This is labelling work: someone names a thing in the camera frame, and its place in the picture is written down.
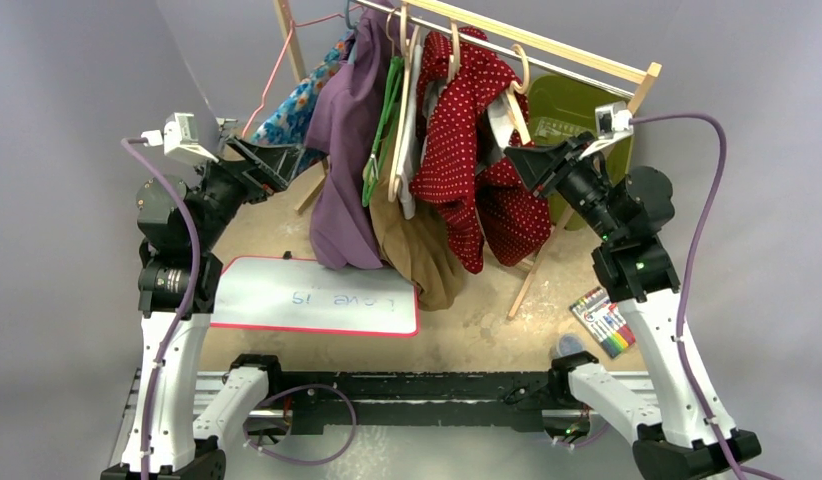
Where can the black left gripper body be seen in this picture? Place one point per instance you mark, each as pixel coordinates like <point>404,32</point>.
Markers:
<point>247,184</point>

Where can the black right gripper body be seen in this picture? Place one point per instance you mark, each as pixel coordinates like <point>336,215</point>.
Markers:
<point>560,168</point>

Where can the red polka dot garment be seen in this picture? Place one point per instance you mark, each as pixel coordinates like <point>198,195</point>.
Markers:
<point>446,177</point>

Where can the white garment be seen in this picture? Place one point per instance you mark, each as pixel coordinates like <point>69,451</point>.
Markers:
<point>406,200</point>

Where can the red polka dot skirt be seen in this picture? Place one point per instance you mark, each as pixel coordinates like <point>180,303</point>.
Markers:
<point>515,223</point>

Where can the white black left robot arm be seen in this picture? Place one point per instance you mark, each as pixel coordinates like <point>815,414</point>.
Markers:
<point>177,286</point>

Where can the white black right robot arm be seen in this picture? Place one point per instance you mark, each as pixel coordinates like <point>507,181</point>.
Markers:
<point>686,433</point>

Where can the green plastic hanger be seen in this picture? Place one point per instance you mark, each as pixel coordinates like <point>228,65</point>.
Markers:
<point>373,165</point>

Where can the blue floral garment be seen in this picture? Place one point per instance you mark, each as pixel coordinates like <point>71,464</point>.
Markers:
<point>290,122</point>

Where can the green plastic bin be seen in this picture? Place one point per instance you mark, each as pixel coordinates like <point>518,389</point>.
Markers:
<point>560,107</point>

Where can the purple garment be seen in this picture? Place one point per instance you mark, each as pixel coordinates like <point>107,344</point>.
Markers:
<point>343,127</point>

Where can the pink-framed whiteboard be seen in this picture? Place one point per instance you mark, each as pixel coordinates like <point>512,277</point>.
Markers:
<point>300,295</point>

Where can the wooden clothes rack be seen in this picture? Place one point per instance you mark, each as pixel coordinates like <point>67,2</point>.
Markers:
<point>643,79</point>

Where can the tan garment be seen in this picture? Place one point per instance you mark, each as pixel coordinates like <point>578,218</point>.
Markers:
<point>416,248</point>

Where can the marker pen pack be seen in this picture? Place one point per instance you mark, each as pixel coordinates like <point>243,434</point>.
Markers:
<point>601,317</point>

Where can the small blue round lid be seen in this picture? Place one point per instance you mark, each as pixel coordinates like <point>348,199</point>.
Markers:
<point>568,344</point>

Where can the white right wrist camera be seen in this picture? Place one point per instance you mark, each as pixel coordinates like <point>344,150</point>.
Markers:
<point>613,124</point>

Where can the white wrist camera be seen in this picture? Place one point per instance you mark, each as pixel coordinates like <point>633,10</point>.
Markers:
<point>613,124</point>
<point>182,138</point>

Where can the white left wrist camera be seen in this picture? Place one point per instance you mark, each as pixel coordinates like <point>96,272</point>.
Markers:
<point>182,138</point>

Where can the pink wire hanger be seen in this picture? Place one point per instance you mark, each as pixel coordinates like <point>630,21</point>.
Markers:
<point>278,66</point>

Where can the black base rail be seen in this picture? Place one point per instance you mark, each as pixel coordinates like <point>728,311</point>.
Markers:
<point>524,401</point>

